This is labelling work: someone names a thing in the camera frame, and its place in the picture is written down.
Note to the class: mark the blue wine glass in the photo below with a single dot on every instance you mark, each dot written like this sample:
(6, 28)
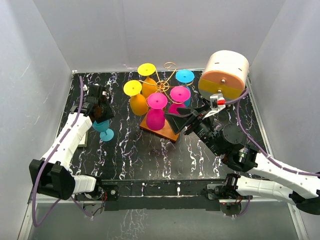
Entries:
(106, 134)
(185, 77)

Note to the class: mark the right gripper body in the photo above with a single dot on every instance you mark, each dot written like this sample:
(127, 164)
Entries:
(202, 127)

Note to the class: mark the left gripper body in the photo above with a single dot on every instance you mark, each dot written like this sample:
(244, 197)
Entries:
(104, 105)

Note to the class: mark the orange wine glass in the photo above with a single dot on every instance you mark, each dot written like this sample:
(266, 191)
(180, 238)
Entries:
(137, 101)
(148, 85)

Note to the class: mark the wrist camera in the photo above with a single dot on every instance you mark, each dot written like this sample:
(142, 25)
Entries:
(95, 91)
(216, 102)

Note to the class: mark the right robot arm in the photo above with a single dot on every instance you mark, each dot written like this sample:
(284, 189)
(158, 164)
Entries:
(278, 180)

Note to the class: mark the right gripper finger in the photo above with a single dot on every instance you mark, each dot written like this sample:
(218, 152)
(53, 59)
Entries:
(178, 122)
(201, 111)

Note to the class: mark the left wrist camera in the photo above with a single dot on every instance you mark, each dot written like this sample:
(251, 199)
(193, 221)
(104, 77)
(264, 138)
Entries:
(95, 91)

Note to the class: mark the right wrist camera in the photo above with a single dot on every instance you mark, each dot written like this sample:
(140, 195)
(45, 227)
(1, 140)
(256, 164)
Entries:
(216, 102)

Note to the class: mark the magenta wine glass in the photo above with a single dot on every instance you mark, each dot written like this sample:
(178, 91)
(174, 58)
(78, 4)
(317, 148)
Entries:
(155, 119)
(181, 96)

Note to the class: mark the white orange cylindrical container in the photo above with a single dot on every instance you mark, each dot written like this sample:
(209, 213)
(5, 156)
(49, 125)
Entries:
(226, 73)

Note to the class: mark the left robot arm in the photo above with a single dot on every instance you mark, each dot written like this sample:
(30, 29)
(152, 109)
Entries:
(50, 175)

